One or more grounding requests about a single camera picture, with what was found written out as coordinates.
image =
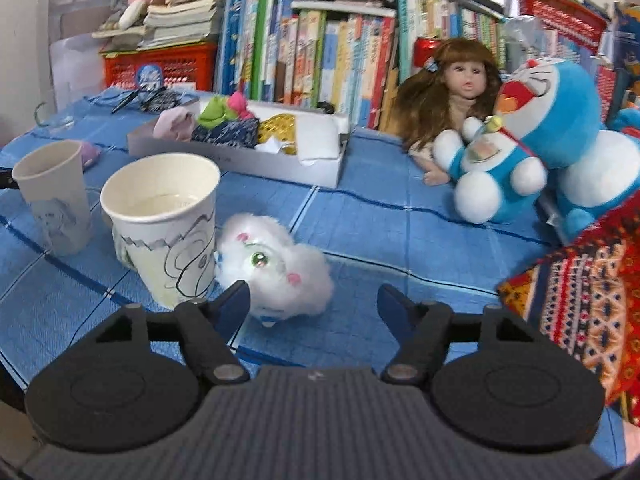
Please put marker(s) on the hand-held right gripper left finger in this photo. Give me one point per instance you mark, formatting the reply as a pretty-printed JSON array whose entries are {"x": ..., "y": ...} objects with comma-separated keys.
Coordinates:
[{"x": 235, "y": 306}]

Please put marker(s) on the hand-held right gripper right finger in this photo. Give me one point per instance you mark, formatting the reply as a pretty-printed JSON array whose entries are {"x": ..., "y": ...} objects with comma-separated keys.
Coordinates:
[{"x": 392, "y": 306}]

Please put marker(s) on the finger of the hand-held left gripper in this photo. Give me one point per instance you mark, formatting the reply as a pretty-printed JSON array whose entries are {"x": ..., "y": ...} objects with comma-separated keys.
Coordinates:
[{"x": 6, "y": 180}]

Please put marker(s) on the white fluffy plush cat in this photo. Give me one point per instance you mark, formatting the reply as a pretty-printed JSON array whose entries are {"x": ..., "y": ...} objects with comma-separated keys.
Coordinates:
[{"x": 280, "y": 260}]

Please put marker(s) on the white shallow cardboard box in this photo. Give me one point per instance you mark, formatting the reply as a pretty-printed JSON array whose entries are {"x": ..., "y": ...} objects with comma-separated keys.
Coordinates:
[{"x": 280, "y": 167}]

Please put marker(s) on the navy patterned cloth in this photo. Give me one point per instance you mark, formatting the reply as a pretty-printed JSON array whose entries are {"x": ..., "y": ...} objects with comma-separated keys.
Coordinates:
[{"x": 225, "y": 133}]

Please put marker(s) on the pale pink cloth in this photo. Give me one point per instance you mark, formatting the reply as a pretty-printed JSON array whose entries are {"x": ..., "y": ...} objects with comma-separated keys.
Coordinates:
[{"x": 172, "y": 124}]

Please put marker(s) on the small purple soft toy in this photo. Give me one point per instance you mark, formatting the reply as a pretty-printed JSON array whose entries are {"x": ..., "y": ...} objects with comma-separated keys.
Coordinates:
[{"x": 91, "y": 154}]

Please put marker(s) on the small white paper cup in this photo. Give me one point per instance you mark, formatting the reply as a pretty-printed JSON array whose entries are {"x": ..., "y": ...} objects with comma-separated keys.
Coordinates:
[{"x": 57, "y": 200}]

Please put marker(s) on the blue checked tablecloth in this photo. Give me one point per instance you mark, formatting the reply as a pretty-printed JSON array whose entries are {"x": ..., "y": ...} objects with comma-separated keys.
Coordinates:
[{"x": 390, "y": 240}]

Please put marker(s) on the clear glass mug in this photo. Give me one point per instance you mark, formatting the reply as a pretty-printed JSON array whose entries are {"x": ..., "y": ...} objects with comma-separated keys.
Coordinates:
[{"x": 55, "y": 120}]

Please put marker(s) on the large white paper cup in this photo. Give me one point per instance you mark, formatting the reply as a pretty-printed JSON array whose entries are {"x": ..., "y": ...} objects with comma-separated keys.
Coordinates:
[{"x": 165, "y": 240}]

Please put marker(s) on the round blue badge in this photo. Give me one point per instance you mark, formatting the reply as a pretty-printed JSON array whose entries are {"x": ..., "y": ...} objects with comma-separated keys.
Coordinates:
[{"x": 150, "y": 77}]

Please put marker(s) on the yellow mesh pouch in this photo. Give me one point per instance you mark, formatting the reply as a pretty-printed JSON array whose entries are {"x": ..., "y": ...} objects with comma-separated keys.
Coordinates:
[{"x": 280, "y": 127}]

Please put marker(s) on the red patterned fabric bag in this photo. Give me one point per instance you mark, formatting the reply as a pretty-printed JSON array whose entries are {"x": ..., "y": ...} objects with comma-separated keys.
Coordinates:
[{"x": 585, "y": 300}]

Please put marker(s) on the green and pink plush flower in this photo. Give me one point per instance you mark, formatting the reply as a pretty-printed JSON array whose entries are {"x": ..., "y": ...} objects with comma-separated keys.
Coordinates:
[{"x": 217, "y": 110}]

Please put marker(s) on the grey plush toy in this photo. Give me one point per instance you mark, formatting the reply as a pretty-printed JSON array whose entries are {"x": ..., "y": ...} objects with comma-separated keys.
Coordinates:
[{"x": 120, "y": 7}]

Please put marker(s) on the small metal hair clip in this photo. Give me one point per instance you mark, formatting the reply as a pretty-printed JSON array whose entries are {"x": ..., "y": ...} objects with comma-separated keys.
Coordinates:
[{"x": 327, "y": 107}]

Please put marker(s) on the red plastic basket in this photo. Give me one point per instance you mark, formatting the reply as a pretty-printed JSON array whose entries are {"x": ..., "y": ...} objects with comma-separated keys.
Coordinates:
[
  {"x": 560, "y": 15},
  {"x": 187, "y": 62}
]

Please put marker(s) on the brown-haired doll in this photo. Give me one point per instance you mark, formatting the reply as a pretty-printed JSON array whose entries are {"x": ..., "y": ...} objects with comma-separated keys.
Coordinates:
[{"x": 465, "y": 77}]

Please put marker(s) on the stack of worn books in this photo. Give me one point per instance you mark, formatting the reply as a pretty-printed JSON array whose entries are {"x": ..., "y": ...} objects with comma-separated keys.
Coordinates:
[{"x": 185, "y": 15}]

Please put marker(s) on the large blue plush toy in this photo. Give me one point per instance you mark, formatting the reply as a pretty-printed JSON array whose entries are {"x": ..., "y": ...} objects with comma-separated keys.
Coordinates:
[{"x": 600, "y": 170}]

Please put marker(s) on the small blue cat plush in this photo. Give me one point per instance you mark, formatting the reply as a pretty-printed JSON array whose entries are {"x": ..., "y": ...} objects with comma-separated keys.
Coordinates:
[{"x": 545, "y": 110}]

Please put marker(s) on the red can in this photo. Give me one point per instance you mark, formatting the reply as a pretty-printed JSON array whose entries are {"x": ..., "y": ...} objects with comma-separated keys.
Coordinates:
[{"x": 425, "y": 52}]

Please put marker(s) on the row of upright books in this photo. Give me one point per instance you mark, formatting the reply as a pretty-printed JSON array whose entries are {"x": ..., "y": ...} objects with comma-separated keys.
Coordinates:
[{"x": 325, "y": 55}]

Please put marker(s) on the clear plastic bag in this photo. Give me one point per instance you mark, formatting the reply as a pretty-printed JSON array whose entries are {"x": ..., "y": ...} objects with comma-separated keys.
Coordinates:
[{"x": 525, "y": 42}]

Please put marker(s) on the blue cardboard box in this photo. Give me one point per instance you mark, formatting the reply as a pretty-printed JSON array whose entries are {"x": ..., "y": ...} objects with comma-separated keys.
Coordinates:
[{"x": 629, "y": 50}]

